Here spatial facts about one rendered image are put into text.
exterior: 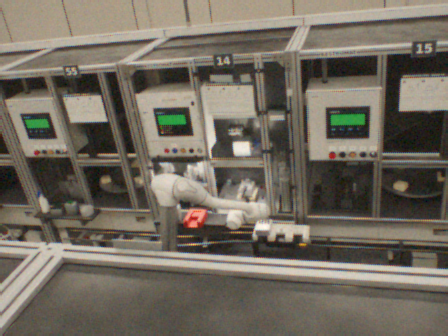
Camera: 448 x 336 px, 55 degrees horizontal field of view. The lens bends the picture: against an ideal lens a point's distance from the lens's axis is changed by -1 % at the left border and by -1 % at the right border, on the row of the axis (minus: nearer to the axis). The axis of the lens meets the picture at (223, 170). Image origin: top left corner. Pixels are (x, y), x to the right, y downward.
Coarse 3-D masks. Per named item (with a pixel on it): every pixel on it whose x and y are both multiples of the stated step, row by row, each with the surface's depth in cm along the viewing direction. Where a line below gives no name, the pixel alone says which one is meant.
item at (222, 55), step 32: (192, 32) 334; (224, 32) 339; (256, 32) 322; (288, 32) 307; (128, 64) 273; (224, 64) 257; (288, 64) 248; (128, 96) 285; (288, 96) 258; (288, 128) 268
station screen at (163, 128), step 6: (156, 114) 282; (162, 114) 281; (168, 114) 280; (174, 114) 279; (180, 114) 278; (186, 120) 279; (162, 126) 286; (168, 126) 285; (174, 126) 283; (180, 126) 282; (186, 126) 281; (162, 132) 288; (168, 132) 287; (174, 132) 286; (180, 132) 284; (186, 132) 283
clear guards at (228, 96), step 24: (216, 72) 262; (240, 72) 258; (216, 96) 269; (240, 96) 265; (216, 120) 277; (240, 120) 273; (216, 144) 286; (240, 144) 281; (288, 144) 273; (168, 168) 305; (192, 168) 300; (288, 168) 281; (288, 192) 290
